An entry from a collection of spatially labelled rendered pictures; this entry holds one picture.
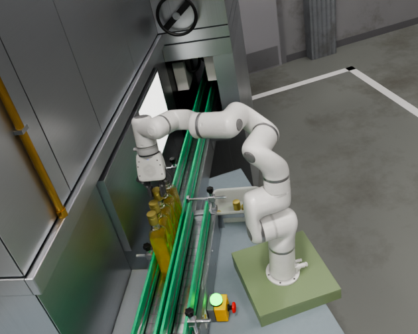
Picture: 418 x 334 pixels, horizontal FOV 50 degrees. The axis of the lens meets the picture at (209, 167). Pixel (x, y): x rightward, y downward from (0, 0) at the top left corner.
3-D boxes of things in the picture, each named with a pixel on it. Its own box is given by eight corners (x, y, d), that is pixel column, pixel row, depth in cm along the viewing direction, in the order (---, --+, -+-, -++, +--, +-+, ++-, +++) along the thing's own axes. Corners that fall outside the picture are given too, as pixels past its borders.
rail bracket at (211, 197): (190, 209, 198) (184, 187, 191) (228, 207, 195) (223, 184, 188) (190, 214, 196) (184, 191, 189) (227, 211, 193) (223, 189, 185)
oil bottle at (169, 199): (170, 230, 190) (158, 191, 178) (184, 229, 189) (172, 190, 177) (168, 240, 186) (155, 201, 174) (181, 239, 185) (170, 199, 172)
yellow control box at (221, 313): (211, 306, 171) (208, 293, 167) (231, 306, 170) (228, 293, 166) (209, 322, 166) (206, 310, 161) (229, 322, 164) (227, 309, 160)
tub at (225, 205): (215, 202, 219) (212, 189, 214) (262, 199, 215) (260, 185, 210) (211, 228, 205) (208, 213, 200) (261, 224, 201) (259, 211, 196)
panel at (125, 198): (167, 126, 242) (151, 67, 223) (172, 126, 242) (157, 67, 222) (124, 251, 171) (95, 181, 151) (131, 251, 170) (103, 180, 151)
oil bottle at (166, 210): (168, 240, 186) (155, 201, 173) (181, 240, 185) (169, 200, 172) (165, 250, 181) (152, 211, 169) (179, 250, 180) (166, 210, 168)
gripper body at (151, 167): (131, 154, 158) (137, 183, 162) (158, 152, 157) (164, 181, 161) (137, 147, 165) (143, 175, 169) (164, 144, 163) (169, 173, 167)
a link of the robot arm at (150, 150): (129, 149, 158) (131, 157, 159) (154, 147, 156) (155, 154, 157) (136, 142, 165) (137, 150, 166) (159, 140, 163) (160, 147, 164)
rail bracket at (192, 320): (194, 330, 150) (185, 305, 142) (215, 330, 148) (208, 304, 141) (192, 340, 146) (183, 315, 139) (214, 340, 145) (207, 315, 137)
